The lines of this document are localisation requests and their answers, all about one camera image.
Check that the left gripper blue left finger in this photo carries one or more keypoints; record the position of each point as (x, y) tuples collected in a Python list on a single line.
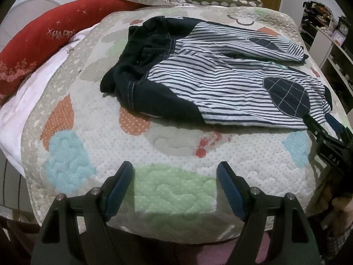
[(115, 188)]

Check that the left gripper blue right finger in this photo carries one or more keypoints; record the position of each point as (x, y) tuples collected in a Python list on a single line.
[(235, 189)]

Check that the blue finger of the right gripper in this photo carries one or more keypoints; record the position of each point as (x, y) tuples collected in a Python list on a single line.
[(335, 124), (314, 127)]

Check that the navy striped pants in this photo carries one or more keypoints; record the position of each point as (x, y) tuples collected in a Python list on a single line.
[(194, 71)]

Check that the patchwork heart quilt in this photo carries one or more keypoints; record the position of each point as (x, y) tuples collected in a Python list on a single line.
[(75, 138)]

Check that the black mantel clock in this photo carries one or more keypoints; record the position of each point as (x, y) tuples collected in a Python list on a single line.
[(343, 25)]

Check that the white tv cabinet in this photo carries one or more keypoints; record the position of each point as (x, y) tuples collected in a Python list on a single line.
[(332, 59)]

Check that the cluttered shoe rack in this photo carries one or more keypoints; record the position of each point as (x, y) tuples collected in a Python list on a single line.
[(315, 16)]

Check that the white bed sheet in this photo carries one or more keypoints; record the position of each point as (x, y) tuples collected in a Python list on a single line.
[(16, 110)]

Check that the long red bolster pillow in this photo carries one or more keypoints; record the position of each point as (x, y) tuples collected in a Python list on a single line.
[(41, 38)]

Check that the white headboard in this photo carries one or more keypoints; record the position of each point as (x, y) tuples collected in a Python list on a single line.
[(22, 14)]

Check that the purple picture frame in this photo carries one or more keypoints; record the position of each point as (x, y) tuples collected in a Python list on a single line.
[(338, 37)]

